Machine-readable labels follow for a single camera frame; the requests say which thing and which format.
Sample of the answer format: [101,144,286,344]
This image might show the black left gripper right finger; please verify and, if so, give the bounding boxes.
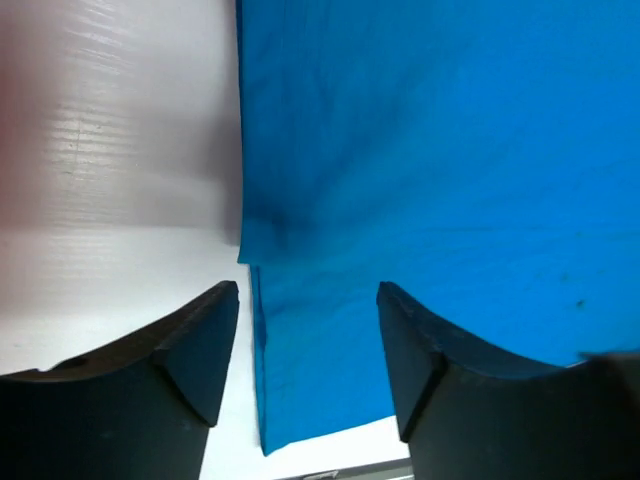
[377,282,639,479]

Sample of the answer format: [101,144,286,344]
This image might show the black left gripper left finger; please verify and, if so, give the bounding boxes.
[1,281,239,480]

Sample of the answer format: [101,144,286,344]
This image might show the blue t shirt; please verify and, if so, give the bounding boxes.
[236,1,639,454]

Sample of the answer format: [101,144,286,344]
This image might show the aluminium frame rail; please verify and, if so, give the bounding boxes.
[285,458,415,480]

